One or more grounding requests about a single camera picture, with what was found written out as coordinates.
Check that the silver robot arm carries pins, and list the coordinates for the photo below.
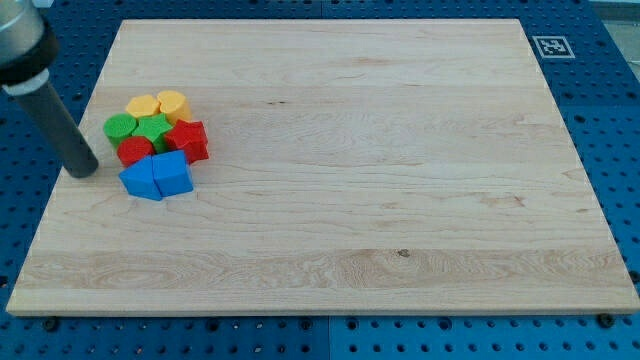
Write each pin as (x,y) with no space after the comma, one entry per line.
(28,43)

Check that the light wooden board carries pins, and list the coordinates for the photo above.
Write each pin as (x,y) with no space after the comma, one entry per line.
(385,167)

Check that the red star block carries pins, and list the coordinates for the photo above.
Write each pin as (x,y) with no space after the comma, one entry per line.
(191,138)

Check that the blue pentagon block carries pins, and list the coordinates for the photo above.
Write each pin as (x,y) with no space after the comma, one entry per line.
(171,173)

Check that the yellow cylinder block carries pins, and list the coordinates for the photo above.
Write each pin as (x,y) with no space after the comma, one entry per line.
(175,106)

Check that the green star block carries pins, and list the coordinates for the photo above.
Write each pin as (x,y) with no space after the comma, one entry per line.
(154,128)

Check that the blue triangle block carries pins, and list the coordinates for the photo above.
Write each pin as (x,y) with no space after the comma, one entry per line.
(138,180)

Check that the red cylinder block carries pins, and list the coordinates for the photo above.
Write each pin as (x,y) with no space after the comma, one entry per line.
(133,149)

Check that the yellow hexagon block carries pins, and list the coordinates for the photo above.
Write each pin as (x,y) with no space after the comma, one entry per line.
(143,106)

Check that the green cylinder block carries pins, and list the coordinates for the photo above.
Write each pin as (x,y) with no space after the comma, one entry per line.
(119,127)

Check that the white fiducial marker tag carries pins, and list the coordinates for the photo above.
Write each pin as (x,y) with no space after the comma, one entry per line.
(553,47)

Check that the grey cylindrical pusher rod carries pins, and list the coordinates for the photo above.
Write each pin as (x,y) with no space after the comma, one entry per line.
(39,99)

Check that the black bolt bottom left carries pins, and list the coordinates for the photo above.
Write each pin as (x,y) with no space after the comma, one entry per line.
(50,324)

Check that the black bolt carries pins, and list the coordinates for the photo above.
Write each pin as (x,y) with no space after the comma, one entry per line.
(605,320)
(50,324)

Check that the black bolt bottom right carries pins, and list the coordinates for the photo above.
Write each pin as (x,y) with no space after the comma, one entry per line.
(605,320)

